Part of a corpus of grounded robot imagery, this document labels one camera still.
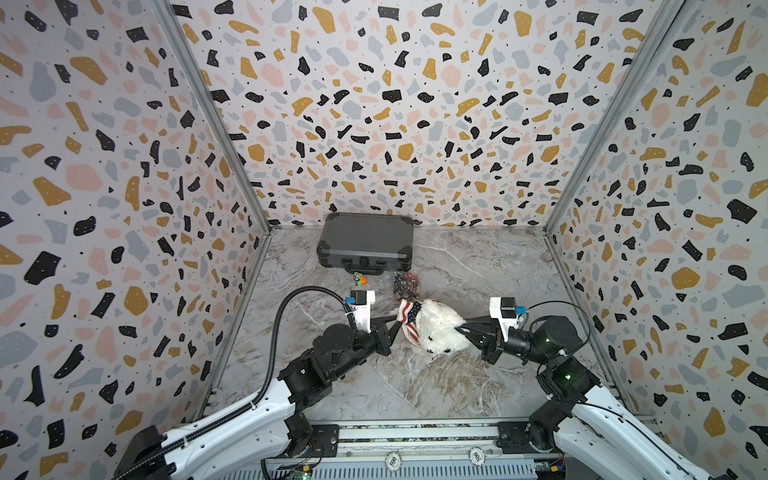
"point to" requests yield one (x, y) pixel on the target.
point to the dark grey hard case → (365, 243)
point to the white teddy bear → (436, 325)
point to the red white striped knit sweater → (407, 315)
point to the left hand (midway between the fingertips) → (410, 316)
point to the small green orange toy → (359, 279)
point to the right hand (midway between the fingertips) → (458, 323)
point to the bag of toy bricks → (406, 285)
